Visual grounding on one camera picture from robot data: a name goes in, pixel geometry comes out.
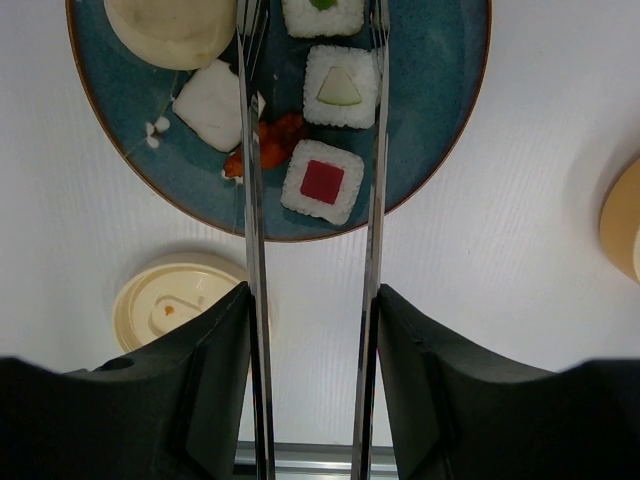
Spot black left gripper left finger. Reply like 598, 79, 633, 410
1, 284, 250, 479

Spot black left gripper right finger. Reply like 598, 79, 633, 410
378, 286, 639, 479

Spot yellow round lunch box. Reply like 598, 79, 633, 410
599, 160, 639, 283

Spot sushi roll red centre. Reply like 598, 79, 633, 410
280, 140, 365, 226

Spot sushi roll cucumber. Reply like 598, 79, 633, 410
303, 45, 379, 130

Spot metal serving tongs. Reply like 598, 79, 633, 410
236, 1, 391, 479

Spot sushi roll green centre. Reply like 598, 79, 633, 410
281, 0, 365, 38

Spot cream round lid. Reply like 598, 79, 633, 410
112, 251, 249, 353

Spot orange shrimp piece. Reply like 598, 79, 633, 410
222, 112, 308, 179

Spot white rice cake piece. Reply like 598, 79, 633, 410
173, 60, 242, 153

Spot blue ceramic plate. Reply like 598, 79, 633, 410
66, 1, 492, 242

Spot plain steamed bun left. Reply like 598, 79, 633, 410
103, 0, 236, 70

